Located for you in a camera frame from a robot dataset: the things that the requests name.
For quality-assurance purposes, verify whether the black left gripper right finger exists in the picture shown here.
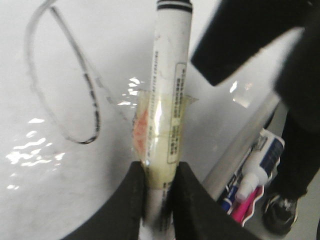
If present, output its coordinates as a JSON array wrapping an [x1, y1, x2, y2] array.
[[171, 162, 258, 240]]

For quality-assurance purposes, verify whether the black sneaker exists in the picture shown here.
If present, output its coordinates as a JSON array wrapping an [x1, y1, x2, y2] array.
[[261, 193, 298, 235]]

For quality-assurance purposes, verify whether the person in black clothes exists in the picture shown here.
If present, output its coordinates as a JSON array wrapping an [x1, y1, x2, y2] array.
[[191, 0, 320, 200]]

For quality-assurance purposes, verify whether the red tag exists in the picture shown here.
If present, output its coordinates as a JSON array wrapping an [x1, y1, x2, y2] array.
[[132, 90, 199, 164]]

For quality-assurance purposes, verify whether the pink marker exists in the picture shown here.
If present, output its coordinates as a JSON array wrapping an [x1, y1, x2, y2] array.
[[230, 187, 264, 226]]

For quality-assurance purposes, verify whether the white black whiteboard marker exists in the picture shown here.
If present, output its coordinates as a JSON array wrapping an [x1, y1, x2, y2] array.
[[139, 0, 193, 240]]

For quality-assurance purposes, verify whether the blue white marker package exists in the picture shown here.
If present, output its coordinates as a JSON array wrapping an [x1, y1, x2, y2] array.
[[218, 128, 285, 216]]

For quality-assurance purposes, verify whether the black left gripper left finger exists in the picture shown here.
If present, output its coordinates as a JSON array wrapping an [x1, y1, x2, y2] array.
[[63, 161, 145, 240]]

